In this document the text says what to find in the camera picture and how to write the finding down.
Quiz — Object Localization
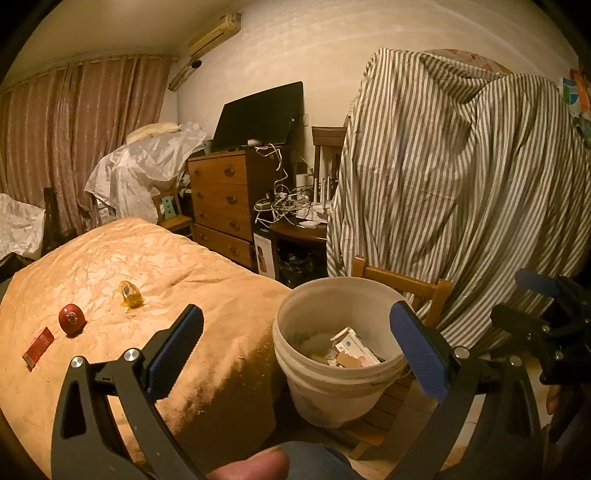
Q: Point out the left hand thumb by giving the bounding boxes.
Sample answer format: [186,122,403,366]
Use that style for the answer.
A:
[206,447,290,480]

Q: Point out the red carton box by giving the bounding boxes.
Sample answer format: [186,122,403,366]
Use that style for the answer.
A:
[22,327,54,371]

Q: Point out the red round ball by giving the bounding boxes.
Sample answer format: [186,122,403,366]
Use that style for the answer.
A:
[58,304,87,337]

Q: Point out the white plastic bucket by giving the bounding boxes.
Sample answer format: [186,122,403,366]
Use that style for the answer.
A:
[273,277,407,428]

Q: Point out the tan bed blanket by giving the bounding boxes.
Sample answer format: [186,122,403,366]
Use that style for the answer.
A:
[1,219,288,472]

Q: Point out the striped cloth cover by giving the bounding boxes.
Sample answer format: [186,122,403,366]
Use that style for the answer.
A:
[327,49,590,352]

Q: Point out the yellow crumpled wrapper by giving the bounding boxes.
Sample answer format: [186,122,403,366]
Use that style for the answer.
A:
[118,281,144,309]

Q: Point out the dark side table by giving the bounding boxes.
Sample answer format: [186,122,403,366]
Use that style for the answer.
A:
[270,219,328,288]

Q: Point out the left plastic covered pile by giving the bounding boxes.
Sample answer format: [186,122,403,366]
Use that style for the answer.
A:
[0,193,45,260]

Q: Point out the plastic covered pile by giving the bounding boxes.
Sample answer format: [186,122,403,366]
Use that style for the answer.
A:
[0,193,45,260]
[84,122,206,223]

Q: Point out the small wooden chair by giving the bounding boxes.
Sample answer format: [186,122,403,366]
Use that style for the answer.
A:
[152,188,194,239]

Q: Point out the right plastic covered pile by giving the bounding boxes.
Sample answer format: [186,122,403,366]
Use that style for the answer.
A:
[84,122,206,223]

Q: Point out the wooden chest of drawers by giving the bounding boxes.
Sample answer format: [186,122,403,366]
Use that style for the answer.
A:
[187,147,290,270]

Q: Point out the brown striped curtain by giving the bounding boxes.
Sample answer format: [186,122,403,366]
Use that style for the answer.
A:
[1,54,172,234]

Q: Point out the black flat television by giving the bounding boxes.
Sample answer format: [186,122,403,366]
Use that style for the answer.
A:
[211,81,304,151]

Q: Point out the tangled white cables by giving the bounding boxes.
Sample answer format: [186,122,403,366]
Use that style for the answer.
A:
[252,142,334,229]

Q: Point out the wall air conditioner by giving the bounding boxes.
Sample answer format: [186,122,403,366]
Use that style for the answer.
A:
[168,12,242,92]

